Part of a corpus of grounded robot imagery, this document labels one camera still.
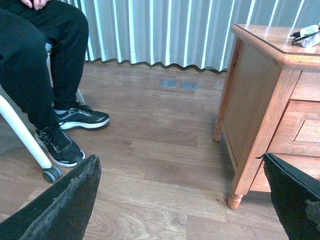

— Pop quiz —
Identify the white charger with black cable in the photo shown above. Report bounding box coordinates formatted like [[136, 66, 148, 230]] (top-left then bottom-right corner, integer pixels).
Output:
[[290, 24, 320, 48]]

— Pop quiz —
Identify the seated person in black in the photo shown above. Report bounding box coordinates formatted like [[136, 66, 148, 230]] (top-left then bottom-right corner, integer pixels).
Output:
[[0, 0, 90, 131]]

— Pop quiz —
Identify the left metal floor socket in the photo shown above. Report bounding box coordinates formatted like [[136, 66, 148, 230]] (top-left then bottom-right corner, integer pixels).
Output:
[[160, 80, 177, 88]]

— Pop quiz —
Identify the right metal floor socket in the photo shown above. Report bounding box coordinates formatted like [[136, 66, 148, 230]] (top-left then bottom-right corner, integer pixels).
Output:
[[180, 82, 198, 90]]

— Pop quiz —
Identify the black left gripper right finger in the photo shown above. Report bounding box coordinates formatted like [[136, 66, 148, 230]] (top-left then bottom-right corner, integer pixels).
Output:
[[258, 152, 320, 240]]

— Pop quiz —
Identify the metal floor socket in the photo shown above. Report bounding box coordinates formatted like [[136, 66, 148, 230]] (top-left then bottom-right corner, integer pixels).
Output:
[[180, 82, 198, 90], [160, 80, 177, 88]]

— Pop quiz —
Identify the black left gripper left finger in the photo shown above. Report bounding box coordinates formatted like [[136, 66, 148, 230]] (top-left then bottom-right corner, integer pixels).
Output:
[[0, 155, 102, 240]]

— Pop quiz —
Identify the wooden nightstand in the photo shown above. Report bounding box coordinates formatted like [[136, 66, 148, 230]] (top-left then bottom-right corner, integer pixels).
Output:
[[212, 24, 320, 209]]

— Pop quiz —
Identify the black sneaker near camera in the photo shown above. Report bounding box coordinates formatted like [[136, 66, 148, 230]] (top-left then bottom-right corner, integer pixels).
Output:
[[35, 123, 85, 168]]

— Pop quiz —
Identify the black sneaker far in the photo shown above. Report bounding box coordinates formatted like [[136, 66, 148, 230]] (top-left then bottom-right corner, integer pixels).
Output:
[[54, 102, 110, 130]]

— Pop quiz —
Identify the person's hand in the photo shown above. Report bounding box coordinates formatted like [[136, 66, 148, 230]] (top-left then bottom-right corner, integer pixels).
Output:
[[21, 0, 50, 11]]

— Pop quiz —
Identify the grey pleated curtain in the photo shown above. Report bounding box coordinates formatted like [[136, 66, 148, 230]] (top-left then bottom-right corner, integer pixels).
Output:
[[69, 0, 320, 71]]

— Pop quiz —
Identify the white chair with caster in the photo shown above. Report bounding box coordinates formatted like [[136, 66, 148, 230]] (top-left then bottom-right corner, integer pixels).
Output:
[[0, 42, 86, 184]]

